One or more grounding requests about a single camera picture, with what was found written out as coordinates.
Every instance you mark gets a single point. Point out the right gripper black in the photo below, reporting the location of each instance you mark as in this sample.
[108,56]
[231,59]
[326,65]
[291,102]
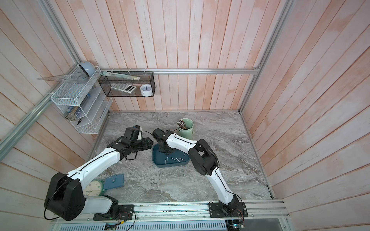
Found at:
[162,151]

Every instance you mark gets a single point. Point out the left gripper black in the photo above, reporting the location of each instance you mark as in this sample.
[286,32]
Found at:
[147,144]

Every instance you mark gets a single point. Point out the teal plastic storage tray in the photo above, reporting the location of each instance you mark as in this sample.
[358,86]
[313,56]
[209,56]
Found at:
[161,159]

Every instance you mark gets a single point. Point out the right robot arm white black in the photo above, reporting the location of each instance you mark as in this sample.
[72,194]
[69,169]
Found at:
[204,160]

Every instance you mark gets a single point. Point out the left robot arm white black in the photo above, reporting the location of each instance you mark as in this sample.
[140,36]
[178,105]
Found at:
[65,196]

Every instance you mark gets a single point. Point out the pencils bundle in cup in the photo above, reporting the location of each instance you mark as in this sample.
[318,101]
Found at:
[182,125]

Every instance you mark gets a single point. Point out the mint green pencil cup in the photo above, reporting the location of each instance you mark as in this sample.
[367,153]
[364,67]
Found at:
[188,134]

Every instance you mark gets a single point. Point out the white tape roll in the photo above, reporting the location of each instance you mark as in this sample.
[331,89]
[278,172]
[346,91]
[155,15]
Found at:
[146,90]

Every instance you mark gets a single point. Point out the green alarm clock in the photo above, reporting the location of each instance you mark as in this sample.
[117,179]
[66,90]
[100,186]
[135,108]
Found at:
[94,188]

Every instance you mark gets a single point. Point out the white calculator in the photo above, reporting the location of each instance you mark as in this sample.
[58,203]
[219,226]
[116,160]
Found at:
[124,88]

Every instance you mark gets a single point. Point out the rolled silver brush bundle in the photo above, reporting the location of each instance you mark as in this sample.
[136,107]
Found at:
[72,113]

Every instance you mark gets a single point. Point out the clear green ruler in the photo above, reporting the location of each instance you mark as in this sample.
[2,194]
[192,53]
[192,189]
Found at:
[117,75]

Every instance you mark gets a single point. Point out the clear triangle ruler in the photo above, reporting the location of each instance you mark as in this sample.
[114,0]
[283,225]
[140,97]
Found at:
[75,78]

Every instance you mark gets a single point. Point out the light blue round speaker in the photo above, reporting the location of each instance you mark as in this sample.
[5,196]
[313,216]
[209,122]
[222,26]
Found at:
[88,68]

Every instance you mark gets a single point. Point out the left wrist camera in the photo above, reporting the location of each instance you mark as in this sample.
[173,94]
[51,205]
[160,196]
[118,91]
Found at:
[133,133]

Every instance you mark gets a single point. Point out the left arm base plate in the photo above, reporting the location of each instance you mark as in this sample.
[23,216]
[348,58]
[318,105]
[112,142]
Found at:
[117,212]

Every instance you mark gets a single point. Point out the black wire mesh basket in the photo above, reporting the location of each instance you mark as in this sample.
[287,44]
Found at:
[145,78]

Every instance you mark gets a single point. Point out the white wire mesh shelf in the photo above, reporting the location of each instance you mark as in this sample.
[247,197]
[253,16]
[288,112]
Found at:
[90,97]

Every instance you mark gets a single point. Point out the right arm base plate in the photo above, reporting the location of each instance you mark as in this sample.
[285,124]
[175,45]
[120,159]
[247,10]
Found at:
[219,210]

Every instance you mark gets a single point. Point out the aluminium front rail frame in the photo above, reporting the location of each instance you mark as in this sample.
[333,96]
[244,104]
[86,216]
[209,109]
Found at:
[261,215]

